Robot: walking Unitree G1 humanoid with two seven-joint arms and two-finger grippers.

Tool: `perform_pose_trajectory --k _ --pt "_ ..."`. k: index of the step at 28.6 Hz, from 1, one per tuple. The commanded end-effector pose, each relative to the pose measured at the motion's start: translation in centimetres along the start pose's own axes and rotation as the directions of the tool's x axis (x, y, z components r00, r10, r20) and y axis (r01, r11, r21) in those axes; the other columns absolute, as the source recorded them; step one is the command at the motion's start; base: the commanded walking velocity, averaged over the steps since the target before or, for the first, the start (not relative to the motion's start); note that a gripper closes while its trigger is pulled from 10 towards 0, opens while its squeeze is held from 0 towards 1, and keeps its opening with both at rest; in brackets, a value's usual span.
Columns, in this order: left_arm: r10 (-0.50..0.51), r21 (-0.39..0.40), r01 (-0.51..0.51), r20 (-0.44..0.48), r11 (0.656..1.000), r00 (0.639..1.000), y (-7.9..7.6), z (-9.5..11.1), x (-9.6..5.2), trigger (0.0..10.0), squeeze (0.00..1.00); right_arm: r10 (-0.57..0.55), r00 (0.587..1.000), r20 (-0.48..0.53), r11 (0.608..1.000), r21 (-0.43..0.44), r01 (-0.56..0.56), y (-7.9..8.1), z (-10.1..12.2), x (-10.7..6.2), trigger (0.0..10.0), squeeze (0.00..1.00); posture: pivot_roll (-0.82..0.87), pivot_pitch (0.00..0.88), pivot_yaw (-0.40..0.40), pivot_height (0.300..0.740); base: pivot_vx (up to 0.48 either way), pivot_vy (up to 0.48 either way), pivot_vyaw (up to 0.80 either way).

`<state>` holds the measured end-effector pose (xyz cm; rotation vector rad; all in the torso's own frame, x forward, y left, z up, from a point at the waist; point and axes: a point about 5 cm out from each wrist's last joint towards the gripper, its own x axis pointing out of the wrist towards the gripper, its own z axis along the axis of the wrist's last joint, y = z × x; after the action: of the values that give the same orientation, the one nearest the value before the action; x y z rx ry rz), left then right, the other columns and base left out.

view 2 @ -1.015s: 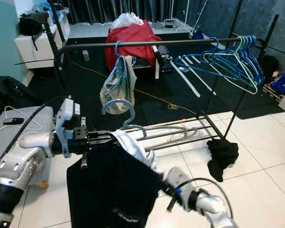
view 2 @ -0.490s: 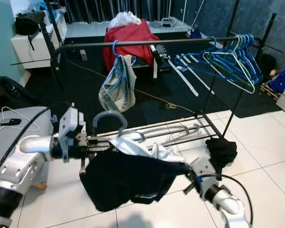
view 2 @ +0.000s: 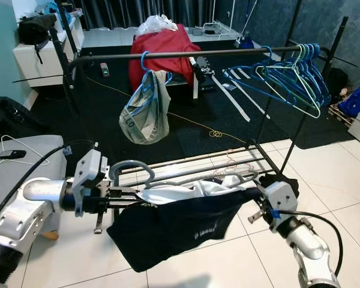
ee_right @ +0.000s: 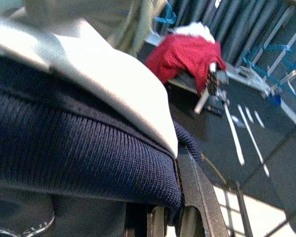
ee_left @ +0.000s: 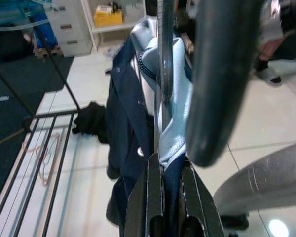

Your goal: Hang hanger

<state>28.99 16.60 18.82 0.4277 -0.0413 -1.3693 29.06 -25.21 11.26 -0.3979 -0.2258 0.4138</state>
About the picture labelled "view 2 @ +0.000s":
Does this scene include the black carpet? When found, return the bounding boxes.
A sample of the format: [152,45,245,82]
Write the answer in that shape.
[18,33,355,175]

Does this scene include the blue plastic hanger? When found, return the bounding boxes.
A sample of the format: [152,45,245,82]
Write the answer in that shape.
[222,45,302,108]
[279,43,332,109]
[261,44,328,112]

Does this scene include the pink wire hanger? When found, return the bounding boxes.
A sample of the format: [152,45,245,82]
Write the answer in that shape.
[213,150,256,181]

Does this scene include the yellow cord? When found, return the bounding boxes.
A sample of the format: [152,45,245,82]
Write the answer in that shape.
[93,78,251,145]

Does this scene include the white wire hanger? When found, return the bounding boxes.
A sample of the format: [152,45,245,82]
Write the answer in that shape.
[0,133,52,168]

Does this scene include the white floor strip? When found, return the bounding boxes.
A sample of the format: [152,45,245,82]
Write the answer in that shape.
[209,75,252,123]

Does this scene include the blue hanger carrying grey garment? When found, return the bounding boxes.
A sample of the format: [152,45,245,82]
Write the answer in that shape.
[122,51,172,124]

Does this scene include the grey upholstered ottoman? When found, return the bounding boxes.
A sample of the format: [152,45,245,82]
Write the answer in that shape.
[0,135,67,242]

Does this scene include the pale green hanger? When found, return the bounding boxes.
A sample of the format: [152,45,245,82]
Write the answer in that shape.
[255,44,322,119]

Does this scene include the black white machine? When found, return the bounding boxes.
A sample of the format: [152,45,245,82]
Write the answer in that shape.
[189,55,215,82]

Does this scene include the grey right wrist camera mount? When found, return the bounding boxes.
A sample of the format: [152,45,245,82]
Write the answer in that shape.
[260,180,300,232]

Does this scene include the white plastic bag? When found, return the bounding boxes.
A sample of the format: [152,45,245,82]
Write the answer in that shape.
[137,14,180,36]

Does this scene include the dark curtain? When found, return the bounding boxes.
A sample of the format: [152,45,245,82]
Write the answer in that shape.
[69,0,232,31]

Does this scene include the blue cloth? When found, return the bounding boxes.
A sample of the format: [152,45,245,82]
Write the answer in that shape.
[337,75,360,118]

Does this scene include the wooden pallet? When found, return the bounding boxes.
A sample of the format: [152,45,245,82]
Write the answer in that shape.
[327,102,358,127]

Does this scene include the black backpack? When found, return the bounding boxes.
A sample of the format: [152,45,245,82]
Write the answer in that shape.
[0,96,46,139]

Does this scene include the small black remote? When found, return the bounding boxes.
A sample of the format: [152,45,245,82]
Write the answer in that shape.
[0,150,28,160]

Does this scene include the grey garment with lettering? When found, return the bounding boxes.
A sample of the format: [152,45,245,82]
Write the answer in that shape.
[119,70,172,146]

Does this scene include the black metal clothes rack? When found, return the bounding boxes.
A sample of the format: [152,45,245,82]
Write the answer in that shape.
[12,0,360,188]

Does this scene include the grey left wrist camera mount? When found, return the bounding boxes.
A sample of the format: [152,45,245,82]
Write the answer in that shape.
[73,148,109,218]

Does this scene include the navy garment with gold print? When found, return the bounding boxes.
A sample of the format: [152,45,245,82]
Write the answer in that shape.
[105,176,266,274]

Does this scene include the white shelf unit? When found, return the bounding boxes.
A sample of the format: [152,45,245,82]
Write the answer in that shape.
[13,16,85,88]

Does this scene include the blue mop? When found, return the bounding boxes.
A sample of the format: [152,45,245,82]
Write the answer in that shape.
[233,0,259,49]

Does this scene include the red cloth cover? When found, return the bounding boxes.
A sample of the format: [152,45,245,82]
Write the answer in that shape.
[128,24,203,91]

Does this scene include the blue bag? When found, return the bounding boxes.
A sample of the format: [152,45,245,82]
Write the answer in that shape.
[45,1,73,28]

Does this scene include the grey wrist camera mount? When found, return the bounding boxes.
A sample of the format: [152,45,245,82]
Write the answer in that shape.
[73,148,109,218]
[260,180,300,232]

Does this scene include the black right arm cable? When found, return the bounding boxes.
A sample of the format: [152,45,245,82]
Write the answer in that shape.
[276,209,344,277]

